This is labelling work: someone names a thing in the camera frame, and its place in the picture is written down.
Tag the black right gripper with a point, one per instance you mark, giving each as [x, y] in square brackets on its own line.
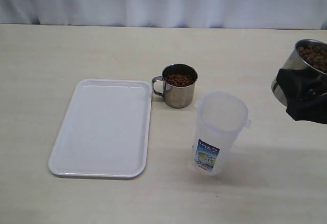
[305, 93]

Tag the steel mug with pellets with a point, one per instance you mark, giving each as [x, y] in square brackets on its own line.
[176, 85]

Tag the white curtain backdrop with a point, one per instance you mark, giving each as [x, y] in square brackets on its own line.
[265, 14]

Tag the clear plastic container with label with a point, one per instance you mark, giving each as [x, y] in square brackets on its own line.
[220, 119]

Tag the white plastic tray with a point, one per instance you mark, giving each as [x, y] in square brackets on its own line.
[105, 131]

